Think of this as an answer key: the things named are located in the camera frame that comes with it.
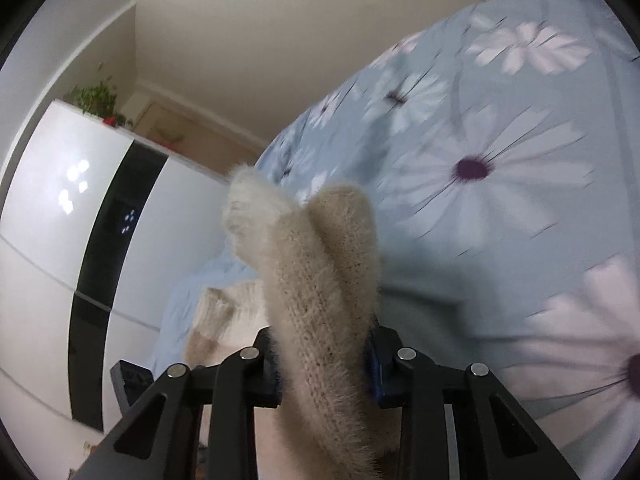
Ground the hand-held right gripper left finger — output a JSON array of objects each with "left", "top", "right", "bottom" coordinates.
[{"left": 71, "top": 326, "right": 284, "bottom": 480}]

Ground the green potted plant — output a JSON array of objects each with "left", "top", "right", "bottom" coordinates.
[{"left": 69, "top": 76, "right": 133, "bottom": 128}]

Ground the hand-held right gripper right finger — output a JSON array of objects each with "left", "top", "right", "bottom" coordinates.
[{"left": 369, "top": 327, "right": 581, "bottom": 480}]

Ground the black power strip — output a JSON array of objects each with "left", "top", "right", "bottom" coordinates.
[{"left": 110, "top": 359, "right": 155, "bottom": 413}]

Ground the beige fuzzy knit sweater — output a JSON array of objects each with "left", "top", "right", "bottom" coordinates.
[{"left": 184, "top": 166, "right": 401, "bottom": 480}]

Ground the white wardrobe with black panel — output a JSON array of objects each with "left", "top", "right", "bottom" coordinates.
[{"left": 0, "top": 99, "right": 231, "bottom": 461}]

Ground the blue floral bed sheet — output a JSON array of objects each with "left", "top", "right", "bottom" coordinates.
[{"left": 150, "top": 0, "right": 640, "bottom": 461}]

